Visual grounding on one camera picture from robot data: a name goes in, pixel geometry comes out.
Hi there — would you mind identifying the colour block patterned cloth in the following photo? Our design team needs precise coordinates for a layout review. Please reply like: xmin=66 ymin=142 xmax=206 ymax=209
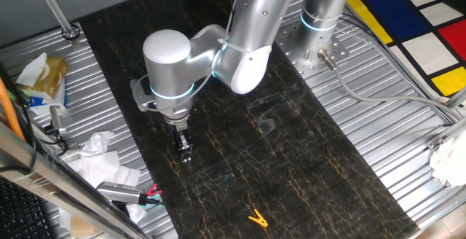
xmin=345 ymin=0 xmax=466 ymax=98

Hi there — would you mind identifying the silver camera stand pole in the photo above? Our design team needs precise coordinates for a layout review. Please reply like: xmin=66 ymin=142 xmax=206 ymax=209
xmin=30 ymin=0 xmax=81 ymax=47

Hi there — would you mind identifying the orange clothespin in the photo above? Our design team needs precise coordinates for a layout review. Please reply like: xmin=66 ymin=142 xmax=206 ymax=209
xmin=248 ymin=208 xmax=269 ymax=228

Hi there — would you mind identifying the ribbed silver camera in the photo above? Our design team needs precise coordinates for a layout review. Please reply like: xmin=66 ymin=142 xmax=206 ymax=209
xmin=95 ymin=181 xmax=149 ymax=206

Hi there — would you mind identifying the black looped cable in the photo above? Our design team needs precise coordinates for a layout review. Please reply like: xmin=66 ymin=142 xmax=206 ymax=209
xmin=38 ymin=122 xmax=70 ymax=157

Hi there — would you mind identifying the crumpled white tissue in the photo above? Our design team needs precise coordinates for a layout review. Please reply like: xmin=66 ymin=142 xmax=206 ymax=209
xmin=79 ymin=130 xmax=116 ymax=160

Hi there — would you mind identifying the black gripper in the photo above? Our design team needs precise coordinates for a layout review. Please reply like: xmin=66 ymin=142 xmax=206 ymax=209
xmin=168 ymin=120 xmax=193 ymax=164

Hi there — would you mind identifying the grey camera stand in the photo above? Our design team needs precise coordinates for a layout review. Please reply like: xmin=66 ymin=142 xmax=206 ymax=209
xmin=49 ymin=105 xmax=68 ymax=137

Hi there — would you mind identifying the aluminium frame bar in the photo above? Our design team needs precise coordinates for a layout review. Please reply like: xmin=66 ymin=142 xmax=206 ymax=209
xmin=0 ymin=120 xmax=152 ymax=239

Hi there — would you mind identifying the green plastic clip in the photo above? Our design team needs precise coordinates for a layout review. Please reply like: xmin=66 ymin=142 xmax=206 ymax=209
xmin=141 ymin=193 xmax=162 ymax=209

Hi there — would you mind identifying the thick black cable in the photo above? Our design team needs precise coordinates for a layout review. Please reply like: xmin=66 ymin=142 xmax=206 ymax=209
xmin=0 ymin=62 xmax=39 ymax=174

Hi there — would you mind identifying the black keyboard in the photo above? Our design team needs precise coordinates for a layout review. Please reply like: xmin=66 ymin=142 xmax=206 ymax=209
xmin=0 ymin=176 xmax=55 ymax=239

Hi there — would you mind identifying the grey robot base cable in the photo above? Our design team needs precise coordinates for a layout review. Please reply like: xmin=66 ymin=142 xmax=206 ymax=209
xmin=317 ymin=49 xmax=466 ymax=122

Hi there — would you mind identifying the thin black usb cable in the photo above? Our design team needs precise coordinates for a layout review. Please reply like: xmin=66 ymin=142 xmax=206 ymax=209
xmin=143 ymin=194 xmax=172 ymax=209

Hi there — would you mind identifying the yellow tissue box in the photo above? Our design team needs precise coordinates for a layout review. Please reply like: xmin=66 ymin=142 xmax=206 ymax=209
xmin=31 ymin=55 xmax=70 ymax=101

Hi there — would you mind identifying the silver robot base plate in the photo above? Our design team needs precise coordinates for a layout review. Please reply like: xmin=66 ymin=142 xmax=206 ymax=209
xmin=275 ymin=22 xmax=350 ymax=79

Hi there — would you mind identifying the orange cable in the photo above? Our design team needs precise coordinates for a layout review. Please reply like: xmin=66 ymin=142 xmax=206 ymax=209
xmin=0 ymin=77 xmax=26 ymax=144

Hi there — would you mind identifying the white cloth bundle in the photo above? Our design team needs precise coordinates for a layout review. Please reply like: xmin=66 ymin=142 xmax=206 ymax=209
xmin=428 ymin=129 xmax=466 ymax=188

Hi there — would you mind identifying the white pulled tissue sheet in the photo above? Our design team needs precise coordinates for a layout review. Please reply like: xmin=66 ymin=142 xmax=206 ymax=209
xmin=16 ymin=52 xmax=49 ymax=87

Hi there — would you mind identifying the aluminium profile with bracket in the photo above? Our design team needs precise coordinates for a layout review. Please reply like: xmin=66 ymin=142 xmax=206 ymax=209
xmin=424 ymin=117 xmax=466 ymax=152

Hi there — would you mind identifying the black marble pattern mat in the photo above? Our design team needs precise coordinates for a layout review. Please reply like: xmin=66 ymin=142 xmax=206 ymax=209
xmin=78 ymin=0 xmax=420 ymax=239

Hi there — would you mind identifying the blue white tissue pack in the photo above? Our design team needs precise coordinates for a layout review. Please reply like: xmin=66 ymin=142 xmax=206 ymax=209
xmin=20 ymin=82 xmax=68 ymax=117

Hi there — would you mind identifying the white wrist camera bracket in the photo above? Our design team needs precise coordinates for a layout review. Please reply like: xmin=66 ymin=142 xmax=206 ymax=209
xmin=130 ymin=75 xmax=159 ymax=113

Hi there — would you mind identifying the red plastic clip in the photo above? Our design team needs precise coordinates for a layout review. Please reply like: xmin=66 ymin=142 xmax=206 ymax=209
xmin=145 ymin=183 xmax=164 ymax=198

